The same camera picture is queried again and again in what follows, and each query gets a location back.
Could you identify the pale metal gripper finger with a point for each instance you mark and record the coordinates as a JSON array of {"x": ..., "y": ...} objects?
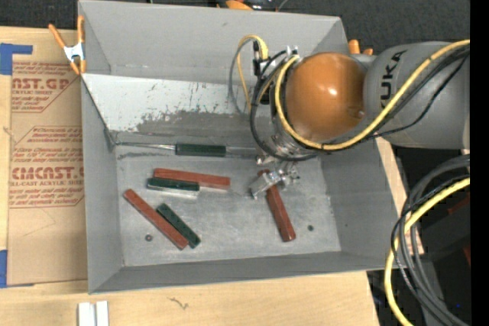
[
  {"x": 261, "y": 187},
  {"x": 287, "y": 176}
]

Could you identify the red-brown block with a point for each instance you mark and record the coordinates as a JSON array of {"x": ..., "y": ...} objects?
[
  {"x": 282, "y": 217},
  {"x": 191, "y": 177},
  {"x": 153, "y": 217}
]

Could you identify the grey metal bin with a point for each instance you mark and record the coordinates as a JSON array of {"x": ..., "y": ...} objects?
[{"x": 229, "y": 225}]

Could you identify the dark green flat block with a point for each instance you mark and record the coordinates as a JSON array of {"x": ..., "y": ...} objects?
[
  {"x": 200, "y": 149},
  {"x": 179, "y": 226},
  {"x": 172, "y": 184}
]

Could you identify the brown cardboard board, red print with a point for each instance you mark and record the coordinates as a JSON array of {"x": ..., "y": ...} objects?
[{"x": 42, "y": 164}]

